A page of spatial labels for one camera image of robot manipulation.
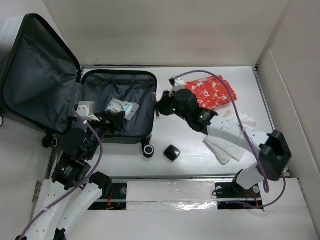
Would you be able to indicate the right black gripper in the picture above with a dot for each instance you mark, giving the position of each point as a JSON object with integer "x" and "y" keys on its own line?
{"x": 162, "y": 105}

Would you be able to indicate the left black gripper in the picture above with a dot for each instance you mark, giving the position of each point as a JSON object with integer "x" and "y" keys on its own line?
{"x": 112, "y": 126}

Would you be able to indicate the clear plastic packet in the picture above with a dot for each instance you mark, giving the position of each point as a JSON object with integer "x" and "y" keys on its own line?
{"x": 117, "y": 106}

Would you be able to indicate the red white patterned cloth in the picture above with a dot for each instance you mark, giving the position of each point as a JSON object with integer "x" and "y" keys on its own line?
{"x": 210, "y": 92}

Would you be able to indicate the black square compact case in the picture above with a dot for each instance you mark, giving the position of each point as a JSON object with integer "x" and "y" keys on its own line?
{"x": 172, "y": 153}

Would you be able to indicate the black suitcase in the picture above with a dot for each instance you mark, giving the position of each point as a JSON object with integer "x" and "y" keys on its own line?
{"x": 41, "y": 81}

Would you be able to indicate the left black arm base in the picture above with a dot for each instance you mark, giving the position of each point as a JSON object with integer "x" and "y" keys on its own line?
{"x": 114, "y": 200}

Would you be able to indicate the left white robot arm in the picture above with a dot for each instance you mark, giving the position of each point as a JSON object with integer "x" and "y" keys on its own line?
{"x": 75, "y": 185}

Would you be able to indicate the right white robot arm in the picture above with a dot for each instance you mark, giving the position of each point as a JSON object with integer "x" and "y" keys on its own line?
{"x": 271, "y": 150}

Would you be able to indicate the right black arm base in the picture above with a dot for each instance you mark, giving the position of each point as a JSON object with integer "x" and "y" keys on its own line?
{"x": 229, "y": 196}

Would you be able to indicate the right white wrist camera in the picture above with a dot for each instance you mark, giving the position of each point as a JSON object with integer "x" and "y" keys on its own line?
{"x": 177, "y": 84}

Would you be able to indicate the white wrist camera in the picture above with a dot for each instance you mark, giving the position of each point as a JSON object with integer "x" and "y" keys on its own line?
{"x": 86, "y": 108}
{"x": 177, "y": 84}

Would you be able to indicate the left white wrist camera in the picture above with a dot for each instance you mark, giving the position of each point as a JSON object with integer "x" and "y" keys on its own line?
{"x": 86, "y": 108}

